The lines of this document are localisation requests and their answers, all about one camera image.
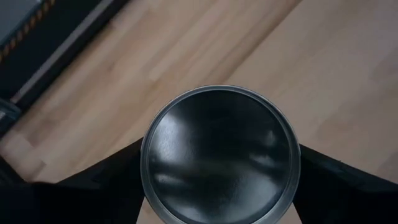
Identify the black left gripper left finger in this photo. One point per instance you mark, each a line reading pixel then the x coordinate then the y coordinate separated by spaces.
pixel 93 199

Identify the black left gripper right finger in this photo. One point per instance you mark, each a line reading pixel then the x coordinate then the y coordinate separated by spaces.
pixel 342 199

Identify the black metal table frame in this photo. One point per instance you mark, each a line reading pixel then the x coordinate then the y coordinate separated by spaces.
pixel 74 48

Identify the black hazard striped floor mat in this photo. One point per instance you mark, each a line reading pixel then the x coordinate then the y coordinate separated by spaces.
pixel 31 53

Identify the silver tin can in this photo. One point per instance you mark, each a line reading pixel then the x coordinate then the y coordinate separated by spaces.
pixel 217 155

